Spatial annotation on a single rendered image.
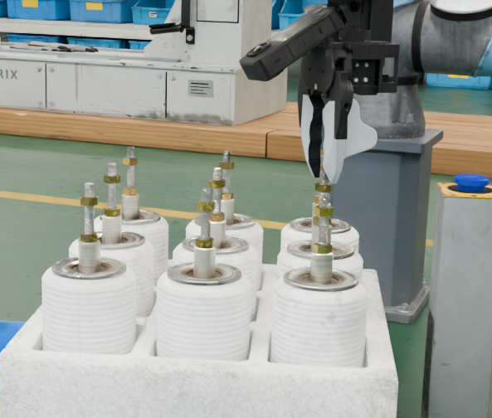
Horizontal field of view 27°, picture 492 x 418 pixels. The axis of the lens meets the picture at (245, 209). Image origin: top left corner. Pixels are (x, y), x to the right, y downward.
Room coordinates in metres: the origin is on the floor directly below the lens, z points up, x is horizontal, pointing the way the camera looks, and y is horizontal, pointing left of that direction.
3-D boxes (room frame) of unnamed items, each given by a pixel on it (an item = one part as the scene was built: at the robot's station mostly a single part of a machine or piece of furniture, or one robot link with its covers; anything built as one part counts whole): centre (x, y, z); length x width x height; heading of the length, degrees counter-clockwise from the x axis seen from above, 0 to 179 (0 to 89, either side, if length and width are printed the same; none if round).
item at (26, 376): (1.13, 0.03, 0.09); 0.39 x 0.39 x 0.18; 86
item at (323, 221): (1.01, -0.08, 0.30); 0.01 x 0.01 x 0.08
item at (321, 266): (1.01, -0.08, 0.26); 0.02 x 0.02 x 0.03
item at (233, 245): (1.13, 0.03, 0.25); 0.08 x 0.08 x 0.01
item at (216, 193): (1.13, 0.03, 0.30); 0.01 x 0.01 x 0.08
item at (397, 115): (1.75, -0.22, 0.35); 0.15 x 0.15 x 0.10
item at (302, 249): (1.13, -0.09, 0.25); 0.08 x 0.08 x 0.01
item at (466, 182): (1.19, -0.26, 0.32); 0.04 x 0.04 x 0.02
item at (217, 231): (1.13, 0.03, 0.26); 0.02 x 0.02 x 0.03
